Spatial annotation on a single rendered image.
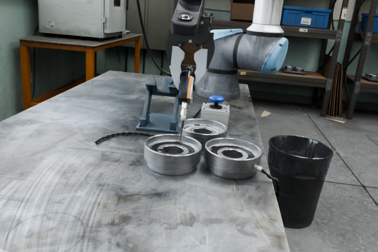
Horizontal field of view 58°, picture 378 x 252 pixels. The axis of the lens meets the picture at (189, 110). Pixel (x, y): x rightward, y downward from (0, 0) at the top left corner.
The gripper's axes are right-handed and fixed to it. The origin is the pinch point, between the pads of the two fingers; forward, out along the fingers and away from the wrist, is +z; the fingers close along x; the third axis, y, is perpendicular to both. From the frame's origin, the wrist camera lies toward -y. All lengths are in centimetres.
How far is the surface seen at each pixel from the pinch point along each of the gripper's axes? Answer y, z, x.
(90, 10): 203, -8, 97
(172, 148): -8.3, 10.6, 1.2
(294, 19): 344, -13, -89
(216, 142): -5.1, 9.7, -7.1
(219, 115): 13.2, 9.6, -7.6
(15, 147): -10.8, 12.9, 31.0
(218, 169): -13.6, 11.4, -7.7
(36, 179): -21.3, 12.9, 21.2
